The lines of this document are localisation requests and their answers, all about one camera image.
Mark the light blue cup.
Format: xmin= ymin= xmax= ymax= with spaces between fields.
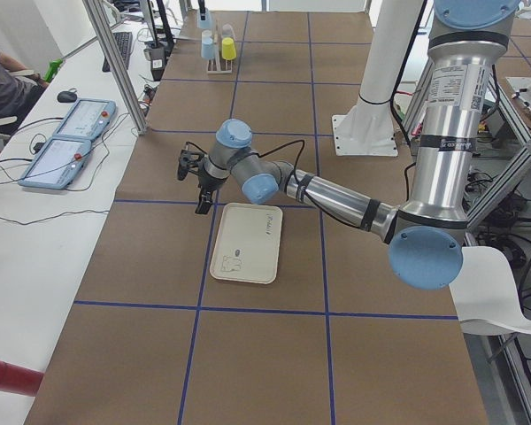
xmin=196 ymin=9 xmax=212 ymax=30
xmin=201 ymin=36 xmax=215 ymax=61

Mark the red cylinder bottle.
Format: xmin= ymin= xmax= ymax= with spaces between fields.
xmin=0 ymin=360 xmax=43 ymax=397

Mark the black computer mouse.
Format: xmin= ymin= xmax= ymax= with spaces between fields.
xmin=57 ymin=90 xmax=78 ymax=104

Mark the teach pendant far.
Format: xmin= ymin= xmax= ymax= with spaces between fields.
xmin=54 ymin=98 xmax=117 ymax=141

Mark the bright yellow cup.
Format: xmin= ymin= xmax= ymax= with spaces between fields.
xmin=221 ymin=37 xmax=237 ymax=61

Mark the seated person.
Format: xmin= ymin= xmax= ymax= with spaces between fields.
xmin=0 ymin=51 xmax=49 ymax=135

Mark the grey cup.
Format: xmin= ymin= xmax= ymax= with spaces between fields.
xmin=221 ymin=24 xmax=235 ymax=40

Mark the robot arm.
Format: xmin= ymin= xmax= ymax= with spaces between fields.
xmin=195 ymin=1 xmax=519 ymax=290

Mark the black keyboard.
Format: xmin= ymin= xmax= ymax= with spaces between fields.
xmin=101 ymin=31 xmax=135 ymax=73

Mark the white pedestal column base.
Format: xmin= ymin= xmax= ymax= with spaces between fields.
xmin=332 ymin=0 xmax=427 ymax=157

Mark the aluminium frame post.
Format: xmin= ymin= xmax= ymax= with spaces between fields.
xmin=83 ymin=0 xmax=148 ymax=135

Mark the teach pendant near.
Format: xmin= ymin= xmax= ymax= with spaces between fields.
xmin=18 ymin=136 xmax=92 ymax=189

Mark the white wire cup rack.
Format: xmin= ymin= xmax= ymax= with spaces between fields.
xmin=206 ymin=29 xmax=235 ymax=73

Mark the cream plastic tray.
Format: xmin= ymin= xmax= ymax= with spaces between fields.
xmin=210 ymin=203 xmax=283 ymax=284

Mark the teach pendant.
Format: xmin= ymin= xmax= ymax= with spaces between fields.
xmin=18 ymin=136 xmax=92 ymax=189
xmin=54 ymin=98 xmax=117 ymax=141

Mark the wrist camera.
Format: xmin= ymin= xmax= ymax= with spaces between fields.
xmin=177 ymin=141 xmax=206 ymax=181

